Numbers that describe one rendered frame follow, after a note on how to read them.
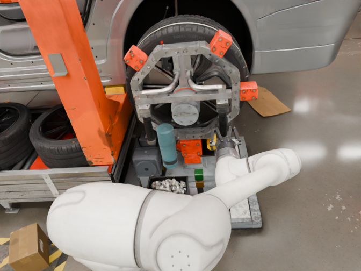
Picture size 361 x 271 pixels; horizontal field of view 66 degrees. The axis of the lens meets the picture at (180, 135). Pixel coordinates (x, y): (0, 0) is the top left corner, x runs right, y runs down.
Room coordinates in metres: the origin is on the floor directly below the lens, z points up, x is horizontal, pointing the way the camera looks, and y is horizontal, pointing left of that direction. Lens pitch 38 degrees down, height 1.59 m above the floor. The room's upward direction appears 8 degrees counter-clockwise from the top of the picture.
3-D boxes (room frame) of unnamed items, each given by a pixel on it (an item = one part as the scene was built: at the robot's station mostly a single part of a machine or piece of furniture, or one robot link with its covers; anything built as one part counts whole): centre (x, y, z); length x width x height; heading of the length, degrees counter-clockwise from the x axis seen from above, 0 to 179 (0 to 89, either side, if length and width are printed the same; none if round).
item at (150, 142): (1.05, 0.14, 0.83); 0.04 x 0.04 x 0.16
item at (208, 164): (1.43, -0.08, 0.32); 0.40 x 0.30 x 0.28; 83
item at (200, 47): (1.26, -0.06, 0.85); 0.54 x 0.07 x 0.54; 83
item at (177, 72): (1.15, 0.06, 1.03); 0.19 x 0.18 x 0.11; 173
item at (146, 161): (1.51, 0.22, 0.26); 0.42 x 0.18 x 0.35; 173
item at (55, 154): (1.74, 0.75, 0.39); 0.66 x 0.66 x 0.24
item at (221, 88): (1.13, -0.14, 1.03); 0.19 x 0.18 x 0.11; 173
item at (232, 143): (0.85, -0.18, 0.83); 0.09 x 0.08 x 0.07; 173
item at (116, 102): (1.60, 0.41, 0.69); 0.52 x 0.17 x 0.35; 173
